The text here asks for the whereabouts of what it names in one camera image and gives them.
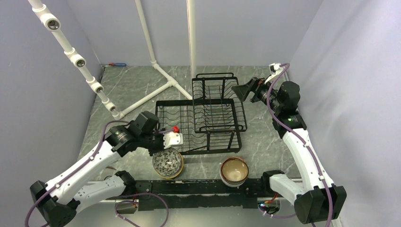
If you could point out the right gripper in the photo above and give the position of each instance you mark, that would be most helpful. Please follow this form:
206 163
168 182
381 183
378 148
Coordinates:
256 85

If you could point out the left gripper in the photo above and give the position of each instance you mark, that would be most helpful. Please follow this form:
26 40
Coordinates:
161 146

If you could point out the red patterned bowl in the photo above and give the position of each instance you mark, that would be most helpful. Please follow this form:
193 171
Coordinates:
168 164

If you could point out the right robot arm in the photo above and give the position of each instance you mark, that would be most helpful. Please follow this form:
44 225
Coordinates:
317 198

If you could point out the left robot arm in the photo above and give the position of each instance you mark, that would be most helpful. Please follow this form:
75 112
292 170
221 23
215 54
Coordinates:
60 199

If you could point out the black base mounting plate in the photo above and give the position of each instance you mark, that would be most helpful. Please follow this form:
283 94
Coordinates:
187 194

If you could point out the brown glazed bowl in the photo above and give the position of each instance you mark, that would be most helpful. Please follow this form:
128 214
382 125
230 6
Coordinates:
234 171

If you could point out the red blue screwdriver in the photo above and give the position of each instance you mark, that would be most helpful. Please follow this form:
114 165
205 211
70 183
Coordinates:
117 64

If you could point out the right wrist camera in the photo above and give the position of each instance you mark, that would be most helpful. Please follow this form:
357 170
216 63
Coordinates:
275 70

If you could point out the black wire dish rack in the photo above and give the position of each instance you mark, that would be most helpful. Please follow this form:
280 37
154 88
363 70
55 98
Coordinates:
212 121

